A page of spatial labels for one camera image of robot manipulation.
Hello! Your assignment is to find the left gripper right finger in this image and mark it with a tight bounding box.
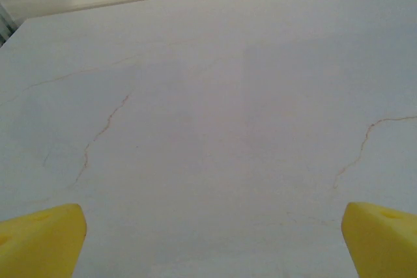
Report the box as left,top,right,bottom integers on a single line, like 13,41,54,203
341,201,417,278

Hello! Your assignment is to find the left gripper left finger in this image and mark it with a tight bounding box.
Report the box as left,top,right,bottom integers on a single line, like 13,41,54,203
0,203,87,278

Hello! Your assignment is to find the aluminium side rail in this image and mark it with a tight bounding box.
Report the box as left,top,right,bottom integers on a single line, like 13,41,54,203
0,0,16,46

